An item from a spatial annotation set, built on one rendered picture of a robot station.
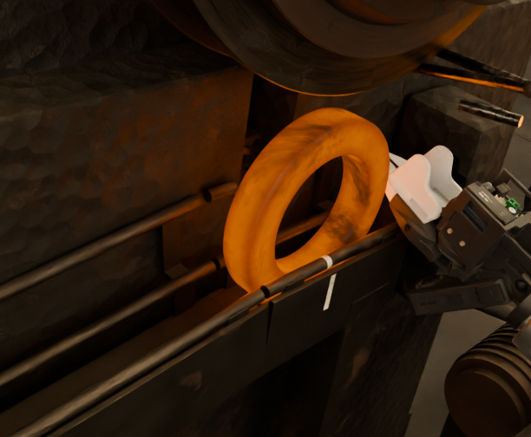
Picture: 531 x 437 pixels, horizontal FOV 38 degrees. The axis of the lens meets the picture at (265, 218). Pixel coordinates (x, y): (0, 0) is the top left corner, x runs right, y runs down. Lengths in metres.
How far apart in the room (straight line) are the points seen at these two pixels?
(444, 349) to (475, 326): 0.13
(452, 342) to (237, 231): 1.22
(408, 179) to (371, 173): 0.05
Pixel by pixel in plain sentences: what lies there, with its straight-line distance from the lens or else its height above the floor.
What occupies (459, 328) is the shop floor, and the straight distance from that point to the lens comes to 1.84.
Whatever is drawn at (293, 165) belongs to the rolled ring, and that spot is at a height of 0.82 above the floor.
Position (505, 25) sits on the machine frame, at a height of 0.85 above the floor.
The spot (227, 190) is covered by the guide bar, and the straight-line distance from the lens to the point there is 0.67.
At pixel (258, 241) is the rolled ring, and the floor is 0.76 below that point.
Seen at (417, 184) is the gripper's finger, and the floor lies 0.76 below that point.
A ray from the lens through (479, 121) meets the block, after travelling 0.81.
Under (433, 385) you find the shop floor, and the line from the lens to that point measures 1.68.
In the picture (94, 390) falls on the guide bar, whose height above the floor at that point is 0.70.
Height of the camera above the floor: 1.11
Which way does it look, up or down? 33 degrees down
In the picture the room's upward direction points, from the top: 9 degrees clockwise
